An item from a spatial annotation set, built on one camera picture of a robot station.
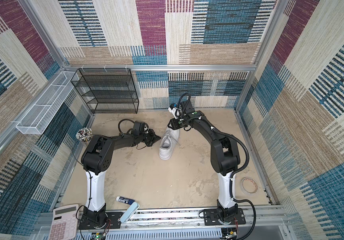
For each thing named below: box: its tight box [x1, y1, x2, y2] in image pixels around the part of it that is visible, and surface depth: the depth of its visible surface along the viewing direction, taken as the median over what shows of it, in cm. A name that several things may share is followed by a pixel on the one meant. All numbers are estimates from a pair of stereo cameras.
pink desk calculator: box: [48, 204, 79, 240], surface depth 73 cm
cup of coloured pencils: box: [75, 127, 93, 144], surface depth 87 cm
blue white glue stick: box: [116, 196, 136, 205], surface depth 79 cm
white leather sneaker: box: [158, 126, 180, 161], surface depth 94 cm
